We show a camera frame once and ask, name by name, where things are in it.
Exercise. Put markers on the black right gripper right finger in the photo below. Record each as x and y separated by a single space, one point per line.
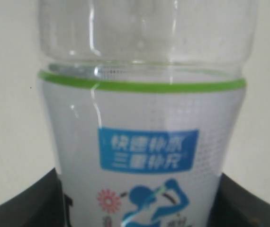
236 207

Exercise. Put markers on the lime label bottle white cap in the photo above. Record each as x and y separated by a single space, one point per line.
142 97

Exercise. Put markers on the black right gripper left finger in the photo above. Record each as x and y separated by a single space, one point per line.
41 205

